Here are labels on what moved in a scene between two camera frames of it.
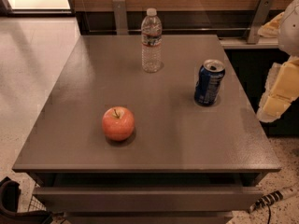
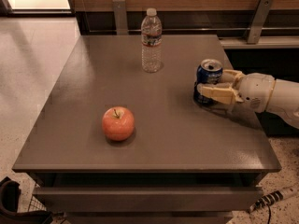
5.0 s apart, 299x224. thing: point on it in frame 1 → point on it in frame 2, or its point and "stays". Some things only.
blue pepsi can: (209, 82) stays
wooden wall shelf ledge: (241, 42) stays
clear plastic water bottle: (151, 38) stays
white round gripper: (290, 32) → (256, 90)
